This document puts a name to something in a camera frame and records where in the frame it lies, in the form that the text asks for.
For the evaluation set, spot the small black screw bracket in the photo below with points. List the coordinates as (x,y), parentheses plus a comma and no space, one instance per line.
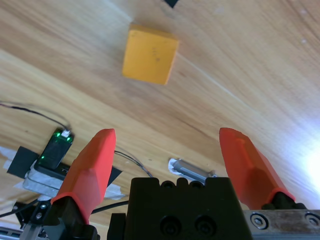
(37,215)

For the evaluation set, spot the yellow wooden cube block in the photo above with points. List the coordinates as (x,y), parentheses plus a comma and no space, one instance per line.
(150,55)

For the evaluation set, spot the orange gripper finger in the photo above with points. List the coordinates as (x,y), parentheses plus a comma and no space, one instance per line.
(250,170)
(87,175)

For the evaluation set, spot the aluminium extrusion bar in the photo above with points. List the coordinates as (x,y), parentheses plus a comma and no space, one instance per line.
(27,232)

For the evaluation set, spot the white masking tape piece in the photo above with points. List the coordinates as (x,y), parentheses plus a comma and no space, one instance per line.
(6,155)
(113,192)

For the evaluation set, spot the short silver metal rod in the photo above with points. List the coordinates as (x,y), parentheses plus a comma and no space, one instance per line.
(190,170)

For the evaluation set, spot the black tape piece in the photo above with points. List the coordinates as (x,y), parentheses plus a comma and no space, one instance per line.
(21,161)
(113,175)

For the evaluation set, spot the black tape square outline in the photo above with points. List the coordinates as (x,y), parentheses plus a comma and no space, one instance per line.
(172,2)

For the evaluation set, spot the black module with green lights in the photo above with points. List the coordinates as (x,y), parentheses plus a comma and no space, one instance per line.
(56,150)

